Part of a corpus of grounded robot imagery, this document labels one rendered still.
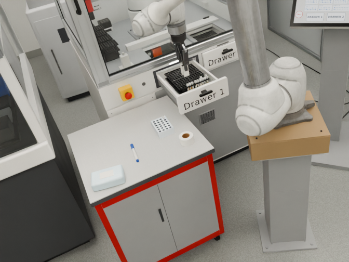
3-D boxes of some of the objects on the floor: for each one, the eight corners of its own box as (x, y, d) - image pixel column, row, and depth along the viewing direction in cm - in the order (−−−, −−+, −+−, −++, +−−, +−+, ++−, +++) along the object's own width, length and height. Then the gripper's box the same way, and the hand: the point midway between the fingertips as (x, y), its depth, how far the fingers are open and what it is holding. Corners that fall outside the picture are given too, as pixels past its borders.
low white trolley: (228, 241, 216) (214, 147, 170) (133, 291, 202) (89, 203, 156) (187, 182, 260) (166, 94, 214) (106, 219, 247) (66, 134, 201)
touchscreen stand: (358, 172, 239) (385, 26, 178) (289, 161, 259) (291, 26, 197) (362, 126, 273) (387, -10, 211) (300, 119, 292) (306, -7, 230)
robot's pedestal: (317, 249, 202) (327, 148, 156) (263, 253, 206) (258, 156, 160) (304, 207, 226) (309, 108, 180) (255, 211, 230) (249, 116, 184)
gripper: (191, 34, 168) (198, 78, 182) (178, 25, 179) (185, 67, 194) (177, 39, 166) (185, 83, 181) (164, 29, 178) (173, 71, 192)
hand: (184, 69), depth 185 cm, fingers closed
